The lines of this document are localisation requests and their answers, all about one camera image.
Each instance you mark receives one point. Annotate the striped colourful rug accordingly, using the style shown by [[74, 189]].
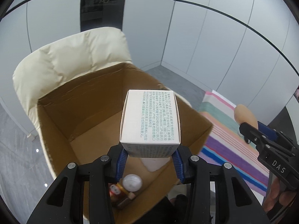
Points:
[[225, 143]]

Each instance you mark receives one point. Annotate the black wall panel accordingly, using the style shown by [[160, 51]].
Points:
[[101, 13]]

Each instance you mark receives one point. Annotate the red metal tin can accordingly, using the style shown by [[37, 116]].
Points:
[[117, 193]]

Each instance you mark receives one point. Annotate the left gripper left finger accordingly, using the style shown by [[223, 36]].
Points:
[[106, 169]]

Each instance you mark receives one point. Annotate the tan makeup sponge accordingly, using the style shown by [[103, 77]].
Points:
[[243, 115]]

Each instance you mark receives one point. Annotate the person right hand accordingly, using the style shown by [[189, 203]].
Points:
[[284, 198]]

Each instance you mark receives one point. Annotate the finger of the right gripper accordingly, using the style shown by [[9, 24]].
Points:
[[267, 131], [254, 135]]

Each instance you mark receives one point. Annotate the white small carton box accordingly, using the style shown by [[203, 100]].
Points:
[[150, 124]]

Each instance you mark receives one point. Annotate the white round compact case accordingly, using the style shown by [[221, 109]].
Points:
[[132, 183]]

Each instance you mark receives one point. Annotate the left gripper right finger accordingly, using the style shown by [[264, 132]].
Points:
[[193, 170]]

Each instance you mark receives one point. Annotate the brown cardboard box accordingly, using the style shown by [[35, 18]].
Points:
[[81, 119]]

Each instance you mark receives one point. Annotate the cream padded armchair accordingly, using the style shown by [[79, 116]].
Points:
[[57, 63]]

